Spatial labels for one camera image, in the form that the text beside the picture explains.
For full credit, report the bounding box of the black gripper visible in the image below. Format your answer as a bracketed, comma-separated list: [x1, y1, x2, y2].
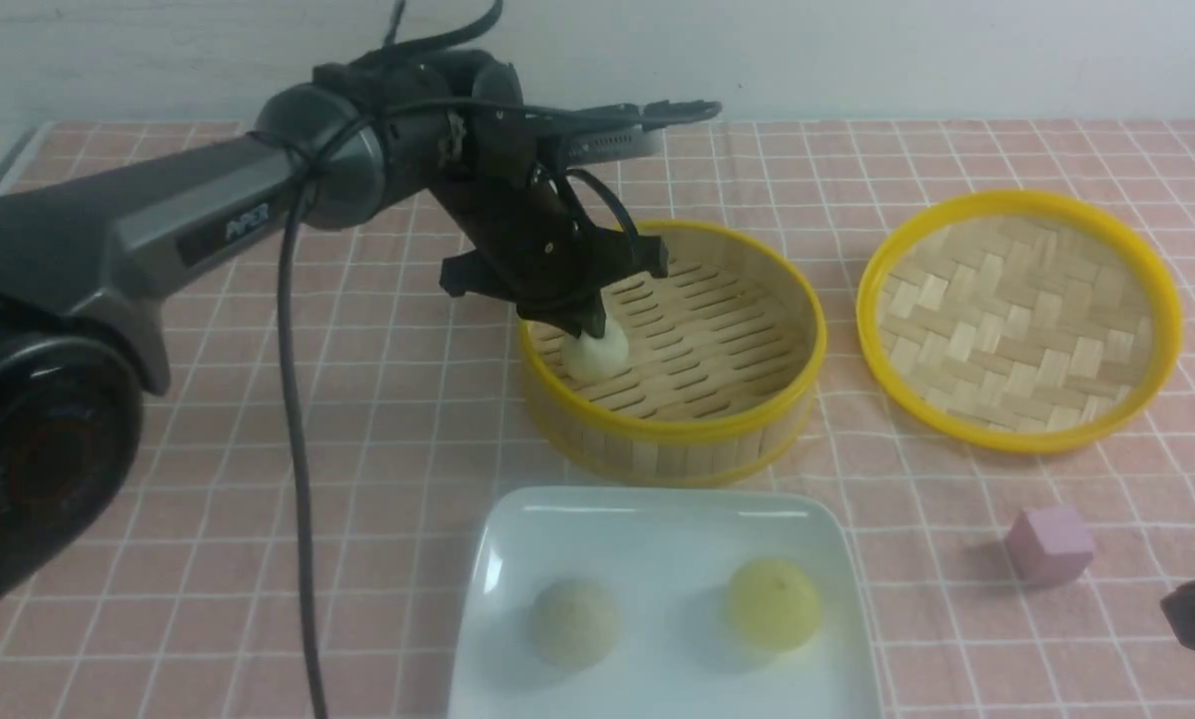
[431, 110, 669, 340]

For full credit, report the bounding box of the white steamed bun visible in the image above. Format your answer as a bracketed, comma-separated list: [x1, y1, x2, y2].
[559, 319, 630, 383]

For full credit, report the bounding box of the yellow steamed bun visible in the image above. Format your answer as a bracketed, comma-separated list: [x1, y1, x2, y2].
[725, 558, 825, 655]

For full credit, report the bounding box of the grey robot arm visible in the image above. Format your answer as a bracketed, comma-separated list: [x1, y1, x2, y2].
[0, 47, 690, 600]

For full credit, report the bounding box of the white square plate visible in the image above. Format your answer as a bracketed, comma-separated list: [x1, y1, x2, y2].
[447, 486, 885, 718]

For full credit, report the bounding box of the beige steamed bun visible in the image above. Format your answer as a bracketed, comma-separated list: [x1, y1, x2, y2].
[527, 578, 621, 672]

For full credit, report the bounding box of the yellow bamboo steamer basket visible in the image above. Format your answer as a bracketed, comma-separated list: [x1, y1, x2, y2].
[516, 219, 827, 487]

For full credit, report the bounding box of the yellow bamboo steamer lid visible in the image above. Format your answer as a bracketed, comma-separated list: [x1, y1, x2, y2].
[856, 190, 1184, 454]

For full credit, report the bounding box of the pink checkered tablecloth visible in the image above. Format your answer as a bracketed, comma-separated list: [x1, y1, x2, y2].
[0, 119, 1195, 718]

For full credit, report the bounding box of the pink cube block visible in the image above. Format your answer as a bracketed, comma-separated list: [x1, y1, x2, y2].
[1003, 505, 1096, 586]

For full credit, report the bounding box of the black cable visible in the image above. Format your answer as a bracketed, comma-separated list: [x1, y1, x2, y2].
[276, 0, 658, 719]

